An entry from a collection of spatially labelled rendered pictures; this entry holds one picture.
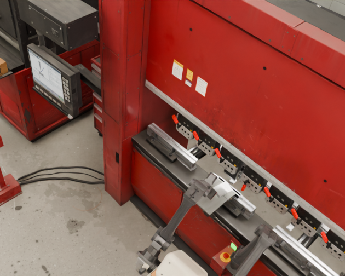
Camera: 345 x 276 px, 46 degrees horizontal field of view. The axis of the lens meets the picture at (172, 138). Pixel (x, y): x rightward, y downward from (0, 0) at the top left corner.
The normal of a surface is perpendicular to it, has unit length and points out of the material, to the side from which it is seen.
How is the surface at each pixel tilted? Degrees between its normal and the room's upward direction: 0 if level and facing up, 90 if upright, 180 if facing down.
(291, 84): 90
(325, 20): 0
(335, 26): 0
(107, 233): 0
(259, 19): 90
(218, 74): 90
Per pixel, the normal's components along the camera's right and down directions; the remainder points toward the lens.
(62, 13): 0.10, -0.69
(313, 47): -0.72, 0.44
